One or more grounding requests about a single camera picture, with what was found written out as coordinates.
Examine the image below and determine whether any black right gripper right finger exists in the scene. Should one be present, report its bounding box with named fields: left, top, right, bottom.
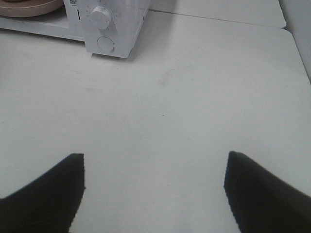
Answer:
left=224, top=151, right=311, bottom=233

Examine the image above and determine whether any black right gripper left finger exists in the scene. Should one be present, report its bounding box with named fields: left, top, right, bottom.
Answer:
left=0, top=153, right=85, bottom=233

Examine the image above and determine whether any round white door button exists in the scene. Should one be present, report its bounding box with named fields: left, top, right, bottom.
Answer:
left=97, top=36, right=114, bottom=52

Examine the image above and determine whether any white microwave oven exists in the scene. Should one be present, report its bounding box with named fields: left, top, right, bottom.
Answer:
left=0, top=0, right=150, bottom=58

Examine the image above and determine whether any pink round plate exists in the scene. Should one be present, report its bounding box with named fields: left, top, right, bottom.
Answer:
left=0, top=0, right=64, bottom=17

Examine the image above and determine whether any white lower microwave knob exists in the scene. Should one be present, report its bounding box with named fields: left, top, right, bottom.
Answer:
left=90, top=6, right=114, bottom=30

